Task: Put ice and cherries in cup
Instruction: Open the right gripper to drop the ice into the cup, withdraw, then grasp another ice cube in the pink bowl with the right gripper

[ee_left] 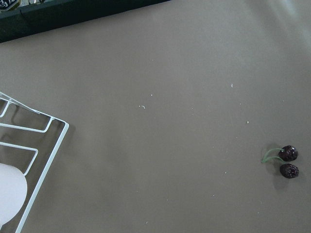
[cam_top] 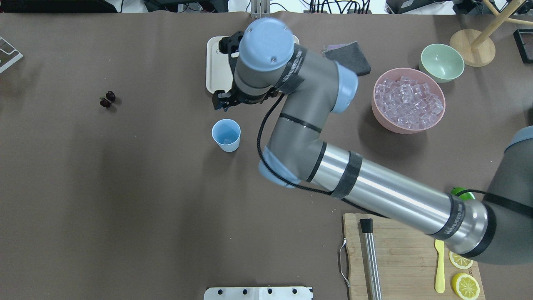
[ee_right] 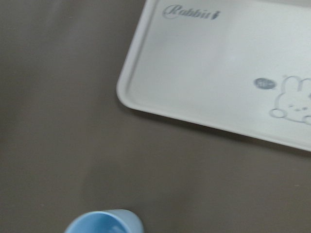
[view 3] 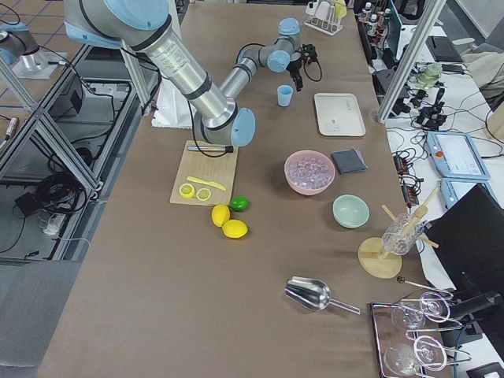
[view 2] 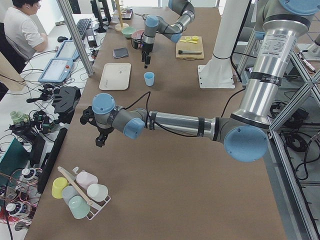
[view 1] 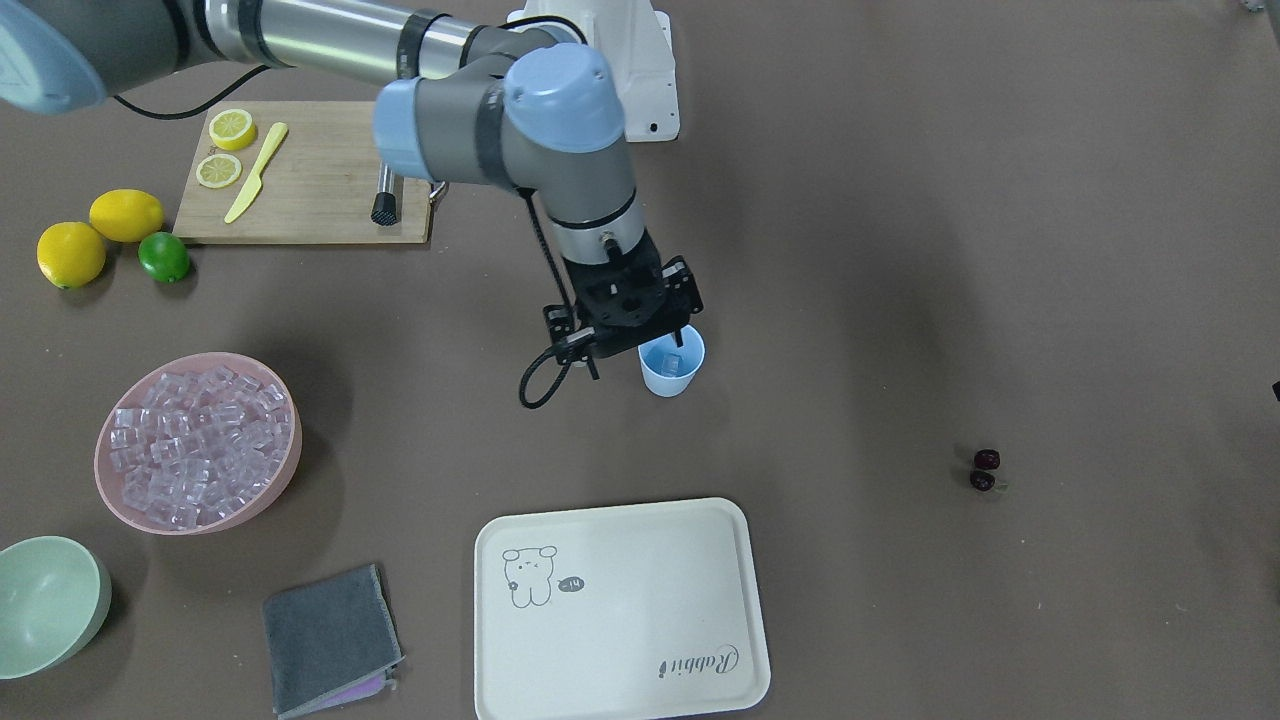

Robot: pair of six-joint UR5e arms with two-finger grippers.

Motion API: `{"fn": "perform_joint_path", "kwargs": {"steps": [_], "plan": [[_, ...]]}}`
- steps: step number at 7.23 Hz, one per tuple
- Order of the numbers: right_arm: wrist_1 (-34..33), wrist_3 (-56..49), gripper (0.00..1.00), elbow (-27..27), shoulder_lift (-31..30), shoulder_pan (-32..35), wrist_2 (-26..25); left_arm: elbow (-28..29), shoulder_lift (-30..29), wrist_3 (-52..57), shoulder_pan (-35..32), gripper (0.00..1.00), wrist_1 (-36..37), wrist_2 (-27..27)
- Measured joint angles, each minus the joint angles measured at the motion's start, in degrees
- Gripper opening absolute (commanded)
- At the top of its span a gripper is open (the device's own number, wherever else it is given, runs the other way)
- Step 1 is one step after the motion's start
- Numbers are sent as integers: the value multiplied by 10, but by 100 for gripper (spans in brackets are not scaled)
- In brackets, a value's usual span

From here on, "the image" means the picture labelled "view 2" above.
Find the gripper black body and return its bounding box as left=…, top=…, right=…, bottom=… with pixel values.
left=97, top=127, right=114, bottom=140
left=142, top=42, right=153, bottom=58

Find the light blue cup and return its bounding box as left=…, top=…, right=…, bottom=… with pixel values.
left=143, top=71, right=155, bottom=87

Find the wooden cup tree stand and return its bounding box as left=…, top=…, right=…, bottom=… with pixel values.
left=113, top=0, right=129, bottom=32

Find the pink plastic cup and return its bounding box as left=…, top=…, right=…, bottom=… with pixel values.
left=76, top=171, right=98, bottom=190

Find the white plastic cup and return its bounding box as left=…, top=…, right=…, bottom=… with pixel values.
left=86, top=183, right=109, bottom=202

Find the yellow plastic cup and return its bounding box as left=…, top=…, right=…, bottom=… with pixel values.
left=51, top=177, right=69, bottom=199

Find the grey plastic cup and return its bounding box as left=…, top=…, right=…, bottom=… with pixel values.
left=61, top=185, right=78, bottom=205

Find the mint plastic cup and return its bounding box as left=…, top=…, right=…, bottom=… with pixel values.
left=68, top=195, right=90, bottom=219

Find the pink bowl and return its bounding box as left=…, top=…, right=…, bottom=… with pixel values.
left=131, top=29, right=144, bottom=44

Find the grey folded cloth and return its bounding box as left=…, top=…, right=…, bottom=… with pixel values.
left=113, top=47, right=129, bottom=59

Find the mint green bowl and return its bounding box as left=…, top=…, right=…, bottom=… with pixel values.
left=121, top=26, right=136, bottom=39

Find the steel muddler black tip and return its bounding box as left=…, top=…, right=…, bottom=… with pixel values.
left=178, top=50, right=203, bottom=55

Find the yellow plastic knife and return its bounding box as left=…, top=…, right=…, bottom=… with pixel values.
left=179, top=39, right=198, bottom=44

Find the bamboo cutting board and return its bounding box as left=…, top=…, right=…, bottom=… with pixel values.
left=175, top=36, right=205, bottom=60

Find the cream rabbit tray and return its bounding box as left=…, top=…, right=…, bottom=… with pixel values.
left=99, top=63, right=131, bottom=91

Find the black keyboard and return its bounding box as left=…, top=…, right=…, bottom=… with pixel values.
left=76, top=18, right=92, bottom=40

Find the teach pendant tablet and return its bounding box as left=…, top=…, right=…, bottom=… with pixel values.
left=38, top=57, right=74, bottom=83

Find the seated person white shirt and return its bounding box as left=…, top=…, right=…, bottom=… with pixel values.
left=3, top=0, right=48, bottom=61

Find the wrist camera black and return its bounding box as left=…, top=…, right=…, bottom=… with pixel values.
left=131, top=38, right=143, bottom=50

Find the wire cup rack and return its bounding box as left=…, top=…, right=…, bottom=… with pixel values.
left=57, top=166, right=111, bottom=220

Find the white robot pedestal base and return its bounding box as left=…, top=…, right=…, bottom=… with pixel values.
left=198, top=0, right=251, bottom=89

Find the aluminium frame post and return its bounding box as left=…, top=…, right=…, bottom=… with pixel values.
left=56, top=0, right=94, bottom=77

